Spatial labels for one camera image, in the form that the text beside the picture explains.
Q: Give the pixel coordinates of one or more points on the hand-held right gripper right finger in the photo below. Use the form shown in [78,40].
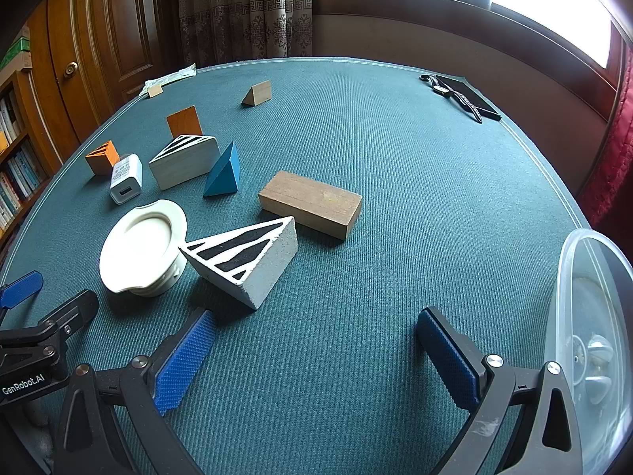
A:
[447,361]

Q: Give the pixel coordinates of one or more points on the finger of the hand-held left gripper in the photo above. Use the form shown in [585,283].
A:
[74,312]
[21,287]

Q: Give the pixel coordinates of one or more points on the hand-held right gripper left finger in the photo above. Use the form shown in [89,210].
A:
[183,361]

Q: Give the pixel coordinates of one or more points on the white plastic pipe fitting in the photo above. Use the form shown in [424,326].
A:
[143,242]

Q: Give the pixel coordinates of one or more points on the large white striped triangular block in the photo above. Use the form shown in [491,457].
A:
[257,267]

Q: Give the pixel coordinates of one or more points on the clear plastic container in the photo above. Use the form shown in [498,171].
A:
[568,307]

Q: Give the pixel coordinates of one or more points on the white charger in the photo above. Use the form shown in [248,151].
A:
[126,178]

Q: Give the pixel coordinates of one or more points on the orange striped wooden block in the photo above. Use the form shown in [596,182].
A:
[101,158]

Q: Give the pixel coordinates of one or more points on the white striped wedge block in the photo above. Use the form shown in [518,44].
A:
[185,166]

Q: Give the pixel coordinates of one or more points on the brown rectangular wooden block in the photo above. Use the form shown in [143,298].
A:
[311,203]

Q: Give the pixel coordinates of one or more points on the row of books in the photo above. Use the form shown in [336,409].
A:
[12,178]

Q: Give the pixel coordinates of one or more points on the wooden bookshelf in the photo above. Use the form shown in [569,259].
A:
[34,109]

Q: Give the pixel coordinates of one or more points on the blue triangular block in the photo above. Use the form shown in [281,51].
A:
[225,173]

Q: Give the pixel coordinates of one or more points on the orange flat wooden block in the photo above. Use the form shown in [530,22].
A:
[185,121]

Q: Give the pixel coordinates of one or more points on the brass door knob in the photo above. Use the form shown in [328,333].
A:
[71,69]

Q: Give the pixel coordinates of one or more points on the green box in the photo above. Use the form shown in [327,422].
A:
[15,52]

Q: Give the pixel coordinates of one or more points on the white paper packet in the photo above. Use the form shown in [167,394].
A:
[170,76]

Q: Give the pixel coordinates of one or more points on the red curtain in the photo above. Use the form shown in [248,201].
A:
[611,158]

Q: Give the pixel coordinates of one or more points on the black smartphone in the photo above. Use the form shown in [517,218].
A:
[470,96]

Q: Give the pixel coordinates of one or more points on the wooden cabinet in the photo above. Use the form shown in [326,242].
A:
[113,34]

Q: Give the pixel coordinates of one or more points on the black wristwatch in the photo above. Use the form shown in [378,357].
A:
[440,88]

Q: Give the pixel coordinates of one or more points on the small wooden triangular block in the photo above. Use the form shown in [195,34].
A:
[257,94]

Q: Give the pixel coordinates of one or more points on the beige patterned curtain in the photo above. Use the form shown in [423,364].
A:
[242,10]

